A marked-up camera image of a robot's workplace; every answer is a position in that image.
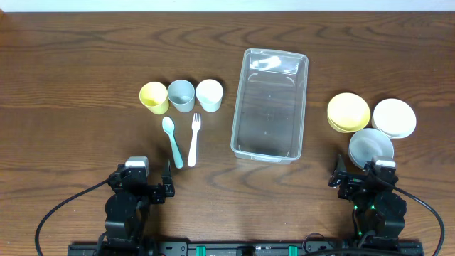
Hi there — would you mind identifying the grey plastic bowl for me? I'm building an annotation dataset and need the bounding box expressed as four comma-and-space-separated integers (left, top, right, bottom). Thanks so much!
348, 128, 395, 169

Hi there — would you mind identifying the teal plastic spoon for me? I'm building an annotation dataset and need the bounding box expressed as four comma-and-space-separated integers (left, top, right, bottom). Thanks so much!
162, 116, 183, 169

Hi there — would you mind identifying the yellow plastic bowl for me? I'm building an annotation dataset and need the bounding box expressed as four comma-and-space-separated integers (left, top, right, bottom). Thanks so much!
327, 92, 370, 133

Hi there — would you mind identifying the white plastic fork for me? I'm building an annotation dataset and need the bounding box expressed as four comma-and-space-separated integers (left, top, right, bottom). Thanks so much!
188, 113, 201, 167

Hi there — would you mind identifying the white plastic bowl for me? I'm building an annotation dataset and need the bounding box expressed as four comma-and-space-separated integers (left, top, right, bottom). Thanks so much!
372, 98, 417, 139

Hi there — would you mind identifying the clear plastic container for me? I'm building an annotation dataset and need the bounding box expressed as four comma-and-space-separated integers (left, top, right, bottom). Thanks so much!
230, 48, 309, 164

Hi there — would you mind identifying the yellow plastic cup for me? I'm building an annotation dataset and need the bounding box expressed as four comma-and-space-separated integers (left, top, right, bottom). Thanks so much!
139, 82, 169, 114

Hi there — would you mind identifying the grey plastic cup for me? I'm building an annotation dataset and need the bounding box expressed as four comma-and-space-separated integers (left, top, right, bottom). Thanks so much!
168, 80, 195, 113

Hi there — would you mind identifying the white plastic cup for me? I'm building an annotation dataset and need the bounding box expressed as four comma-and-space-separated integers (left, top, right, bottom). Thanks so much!
196, 79, 223, 112

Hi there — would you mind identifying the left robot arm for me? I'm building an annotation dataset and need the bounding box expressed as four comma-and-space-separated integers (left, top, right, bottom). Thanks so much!
93, 156, 175, 255

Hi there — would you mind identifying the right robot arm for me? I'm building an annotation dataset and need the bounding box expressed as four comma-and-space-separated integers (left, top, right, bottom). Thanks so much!
328, 156, 407, 251

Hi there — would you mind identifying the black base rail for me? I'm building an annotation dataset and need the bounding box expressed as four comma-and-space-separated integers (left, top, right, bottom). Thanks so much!
67, 240, 424, 256

